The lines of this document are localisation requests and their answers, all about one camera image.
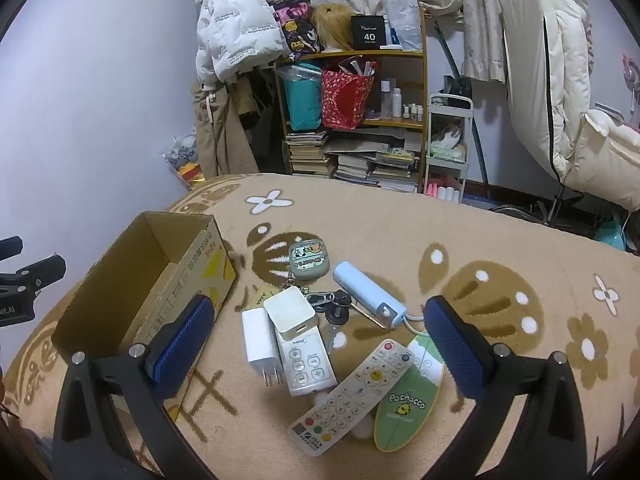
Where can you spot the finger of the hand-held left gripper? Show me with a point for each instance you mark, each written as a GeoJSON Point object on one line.
{"type": "Point", "coordinates": [10, 249]}
{"type": "Point", "coordinates": [42, 271]}

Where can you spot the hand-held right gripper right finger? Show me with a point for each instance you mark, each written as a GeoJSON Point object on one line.
{"type": "Point", "coordinates": [455, 350]}

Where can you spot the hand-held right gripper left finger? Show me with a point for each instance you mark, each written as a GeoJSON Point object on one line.
{"type": "Point", "coordinates": [182, 350]}

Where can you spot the cardboard box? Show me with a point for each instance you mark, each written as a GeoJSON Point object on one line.
{"type": "Point", "coordinates": [190, 240]}

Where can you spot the light blue power bank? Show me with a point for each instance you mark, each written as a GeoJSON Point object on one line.
{"type": "Point", "coordinates": [360, 287]}

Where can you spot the long white remote control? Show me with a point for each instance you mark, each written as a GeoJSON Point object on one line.
{"type": "Point", "coordinates": [345, 400]}

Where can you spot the bunch of keys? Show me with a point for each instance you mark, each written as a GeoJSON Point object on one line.
{"type": "Point", "coordinates": [337, 312]}

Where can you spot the white Midea card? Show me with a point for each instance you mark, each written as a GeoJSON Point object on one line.
{"type": "Point", "coordinates": [305, 365]}

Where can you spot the green cartoon earphone case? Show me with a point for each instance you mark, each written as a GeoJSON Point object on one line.
{"type": "Point", "coordinates": [307, 260]}

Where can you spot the green surfboard shaped card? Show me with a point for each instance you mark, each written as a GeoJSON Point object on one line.
{"type": "Point", "coordinates": [405, 410]}

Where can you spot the pink bottles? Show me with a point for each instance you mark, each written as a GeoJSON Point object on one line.
{"type": "Point", "coordinates": [442, 193]}

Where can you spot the bag of plush toys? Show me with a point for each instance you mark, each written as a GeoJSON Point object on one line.
{"type": "Point", "coordinates": [182, 155]}

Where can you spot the light blue plastic bag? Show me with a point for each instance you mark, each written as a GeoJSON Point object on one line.
{"type": "Point", "coordinates": [610, 232]}

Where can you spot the green tissue pack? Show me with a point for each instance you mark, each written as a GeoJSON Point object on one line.
{"type": "Point", "coordinates": [447, 152]}

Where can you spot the pile of books and papers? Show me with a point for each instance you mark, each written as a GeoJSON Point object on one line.
{"type": "Point", "coordinates": [375, 165]}

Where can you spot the khaki hanging pants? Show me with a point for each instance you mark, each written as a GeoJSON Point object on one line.
{"type": "Point", "coordinates": [220, 140]}

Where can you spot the white brown plush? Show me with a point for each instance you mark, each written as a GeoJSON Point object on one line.
{"type": "Point", "coordinates": [447, 135]}

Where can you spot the stack of books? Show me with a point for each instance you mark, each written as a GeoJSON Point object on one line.
{"type": "Point", "coordinates": [307, 155]}

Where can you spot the wooden shelf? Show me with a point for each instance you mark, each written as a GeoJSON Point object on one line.
{"type": "Point", "coordinates": [395, 123]}

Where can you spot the white storage cart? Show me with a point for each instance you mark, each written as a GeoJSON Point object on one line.
{"type": "Point", "coordinates": [450, 101]}

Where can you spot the dark hanging clothes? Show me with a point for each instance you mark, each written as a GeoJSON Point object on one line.
{"type": "Point", "coordinates": [260, 110]}

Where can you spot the tall white bottle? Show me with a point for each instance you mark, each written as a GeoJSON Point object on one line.
{"type": "Point", "coordinates": [398, 104]}
{"type": "Point", "coordinates": [387, 100]}

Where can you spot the teal bag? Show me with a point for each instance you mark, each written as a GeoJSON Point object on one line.
{"type": "Point", "coordinates": [302, 105]}

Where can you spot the red patterned bag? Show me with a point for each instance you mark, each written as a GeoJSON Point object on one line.
{"type": "Point", "coordinates": [345, 100]}

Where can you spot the cream puffer coat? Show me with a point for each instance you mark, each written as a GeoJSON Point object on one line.
{"type": "Point", "coordinates": [530, 60]}

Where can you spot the white puffer jacket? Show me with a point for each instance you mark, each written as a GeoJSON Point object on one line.
{"type": "Point", "coordinates": [235, 25]}

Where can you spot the black box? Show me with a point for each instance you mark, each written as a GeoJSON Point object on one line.
{"type": "Point", "coordinates": [369, 35]}

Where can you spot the clear plastic bag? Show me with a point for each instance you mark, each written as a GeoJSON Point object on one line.
{"type": "Point", "coordinates": [402, 15]}

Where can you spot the black cartoon print bag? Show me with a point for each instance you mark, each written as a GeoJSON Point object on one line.
{"type": "Point", "coordinates": [295, 25]}

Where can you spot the blonde wig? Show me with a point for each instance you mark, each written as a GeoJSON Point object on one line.
{"type": "Point", "coordinates": [335, 25]}

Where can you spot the pink wall ornament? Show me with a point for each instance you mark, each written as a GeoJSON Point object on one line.
{"type": "Point", "coordinates": [632, 72]}

